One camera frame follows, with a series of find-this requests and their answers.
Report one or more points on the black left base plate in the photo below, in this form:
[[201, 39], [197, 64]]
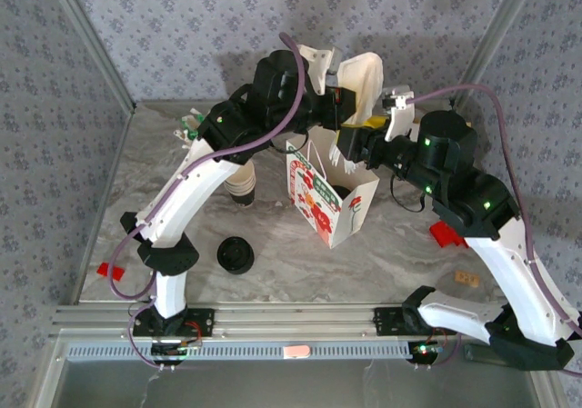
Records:
[[200, 321]]

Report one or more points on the printed paper takeout bag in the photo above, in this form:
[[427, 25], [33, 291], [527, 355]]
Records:
[[350, 219]]

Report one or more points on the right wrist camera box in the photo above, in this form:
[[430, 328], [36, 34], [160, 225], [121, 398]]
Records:
[[400, 122]]

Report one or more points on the black plastic cup lid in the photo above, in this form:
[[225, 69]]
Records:
[[338, 191]]

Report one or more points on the nested white paper cups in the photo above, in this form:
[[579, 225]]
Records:
[[243, 190]]

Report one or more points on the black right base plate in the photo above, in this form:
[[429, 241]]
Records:
[[386, 321]]

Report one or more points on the small brown cardboard tag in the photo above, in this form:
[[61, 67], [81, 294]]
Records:
[[467, 278]]

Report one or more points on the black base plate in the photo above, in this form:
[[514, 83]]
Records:
[[200, 321], [386, 321]]

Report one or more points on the aluminium frame post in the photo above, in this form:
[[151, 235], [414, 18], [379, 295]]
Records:
[[91, 40], [495, 40]]

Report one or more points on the pink white label tag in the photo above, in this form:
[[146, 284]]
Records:
[[296, 351]]

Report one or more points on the small circuit board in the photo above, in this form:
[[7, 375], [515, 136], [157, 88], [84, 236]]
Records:
[[425, 351], [175, 351]]

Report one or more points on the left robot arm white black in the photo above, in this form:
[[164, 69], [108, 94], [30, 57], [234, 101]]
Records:
[[191, 199]]

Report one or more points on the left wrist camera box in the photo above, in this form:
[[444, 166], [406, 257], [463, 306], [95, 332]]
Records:
[[316, 58]]

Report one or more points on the green sugar packet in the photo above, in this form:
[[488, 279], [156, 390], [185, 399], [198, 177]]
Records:
[[193, 132]]

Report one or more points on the white wrapped stirrer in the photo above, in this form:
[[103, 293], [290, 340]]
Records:
[[193, 111], [180, 133]]

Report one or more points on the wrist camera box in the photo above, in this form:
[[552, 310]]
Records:
[[316, 58], [400, 122]]

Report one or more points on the black cup lids pile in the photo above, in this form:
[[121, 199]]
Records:
[[234, 255]]

